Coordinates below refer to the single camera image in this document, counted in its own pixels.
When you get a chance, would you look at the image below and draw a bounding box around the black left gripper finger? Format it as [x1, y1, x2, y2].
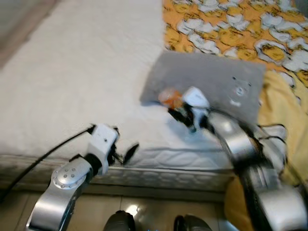
[124, 143, 140, 165]

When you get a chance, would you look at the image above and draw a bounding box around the grey bear face pillow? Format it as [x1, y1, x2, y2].
[140, 51, 268, 128]

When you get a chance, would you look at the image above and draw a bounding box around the yellow egg cartoon blanket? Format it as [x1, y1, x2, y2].
[163, 0, 308, 231]

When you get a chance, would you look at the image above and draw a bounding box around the dark robot left leg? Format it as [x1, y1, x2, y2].
[103, 211, 136, 231]

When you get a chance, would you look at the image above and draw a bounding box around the dark robot leg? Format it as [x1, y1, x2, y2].
[173, 215, 213, 231]
[103, 211, 136, 231]

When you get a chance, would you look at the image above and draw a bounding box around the white quilted mattress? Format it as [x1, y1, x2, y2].
[0, 0, 308, 192]

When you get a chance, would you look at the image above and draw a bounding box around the dark robot right leg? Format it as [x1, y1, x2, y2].
[173, 215, 213, 231]

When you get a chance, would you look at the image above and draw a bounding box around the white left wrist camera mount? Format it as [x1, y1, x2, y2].
[87, 124, 120, 163]

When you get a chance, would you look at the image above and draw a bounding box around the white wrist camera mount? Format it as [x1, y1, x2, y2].
[87, 124, 120, 163]
[183, 87, 210, 121]

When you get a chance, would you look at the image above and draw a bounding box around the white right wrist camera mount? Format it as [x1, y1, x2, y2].
[183, 87, 210, 121]

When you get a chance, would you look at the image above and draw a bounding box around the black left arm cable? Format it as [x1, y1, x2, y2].
[0, 125, 95, 202]

